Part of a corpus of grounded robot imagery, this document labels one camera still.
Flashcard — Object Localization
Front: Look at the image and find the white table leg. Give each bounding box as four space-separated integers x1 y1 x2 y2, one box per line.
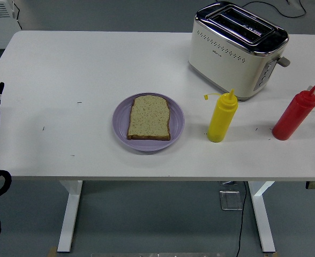
57 180 83 253
248 181 276 253

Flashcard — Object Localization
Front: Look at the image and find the black appliance cable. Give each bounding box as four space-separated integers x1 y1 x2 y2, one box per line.
12 0 23 31

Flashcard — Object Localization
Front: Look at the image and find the cream and chrome toaster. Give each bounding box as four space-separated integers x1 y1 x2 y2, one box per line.
188 1 291 101

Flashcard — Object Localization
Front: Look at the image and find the metal floor socket plate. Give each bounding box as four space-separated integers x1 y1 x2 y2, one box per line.
219 190 243 211

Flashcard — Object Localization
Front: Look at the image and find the red squeeze bottle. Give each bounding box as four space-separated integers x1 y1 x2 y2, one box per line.
272 82 315 141

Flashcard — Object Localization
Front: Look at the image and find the yellow squeeze bottle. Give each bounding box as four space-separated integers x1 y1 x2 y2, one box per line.
204 89 238 143

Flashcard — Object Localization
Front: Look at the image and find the slice of bread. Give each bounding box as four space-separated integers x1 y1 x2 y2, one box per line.
127 95 172 141

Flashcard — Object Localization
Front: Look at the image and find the thin black floor cable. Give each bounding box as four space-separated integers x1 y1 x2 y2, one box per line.
236 182 248 257

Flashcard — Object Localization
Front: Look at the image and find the purple round plate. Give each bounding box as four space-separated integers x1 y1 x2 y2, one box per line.
112 92 185 153

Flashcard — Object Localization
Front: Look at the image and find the black power cord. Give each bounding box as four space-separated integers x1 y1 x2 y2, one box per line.
242 0 307 18

